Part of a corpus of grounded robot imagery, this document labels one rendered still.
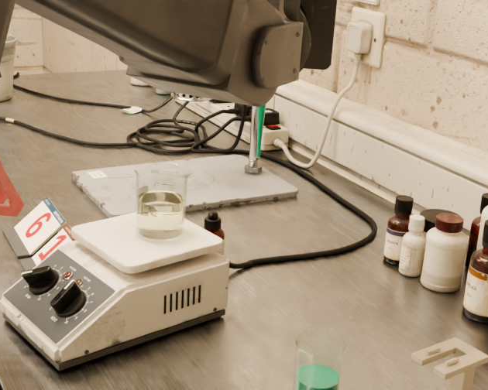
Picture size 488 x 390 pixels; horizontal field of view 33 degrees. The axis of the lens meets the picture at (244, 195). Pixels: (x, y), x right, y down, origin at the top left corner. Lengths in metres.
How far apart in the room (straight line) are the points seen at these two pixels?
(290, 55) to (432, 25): 0.75
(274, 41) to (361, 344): 0.45
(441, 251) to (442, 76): 0.33
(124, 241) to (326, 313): 0.23
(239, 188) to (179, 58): 0.83
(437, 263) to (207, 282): 0.28
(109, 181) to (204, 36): 0.84
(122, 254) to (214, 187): 0.44
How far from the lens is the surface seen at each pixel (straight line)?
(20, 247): 1.04
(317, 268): 1.00
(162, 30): 0.39
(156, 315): 0.81
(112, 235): 0.84
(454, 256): 0.96
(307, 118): 1.42
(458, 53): 1.18
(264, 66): 0.46
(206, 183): 1.24
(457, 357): 0.59
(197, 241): 0.83
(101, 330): 0.78
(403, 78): 1.27
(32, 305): 0.83
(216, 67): 0.42
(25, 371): 0.79
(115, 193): 1.19
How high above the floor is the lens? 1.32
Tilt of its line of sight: 20 degrees down
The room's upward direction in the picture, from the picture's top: 3 degrees clockwise
